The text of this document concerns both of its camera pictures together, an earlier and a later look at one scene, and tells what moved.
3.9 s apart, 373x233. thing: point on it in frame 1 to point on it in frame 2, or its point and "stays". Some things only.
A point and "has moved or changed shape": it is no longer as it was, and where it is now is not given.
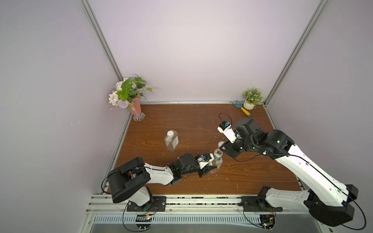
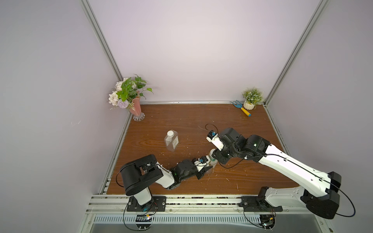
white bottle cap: [170, 133] stays
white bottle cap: [220, 143] has moved or changed shape
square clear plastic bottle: [171, 140] stays
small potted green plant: [253, 96] stays
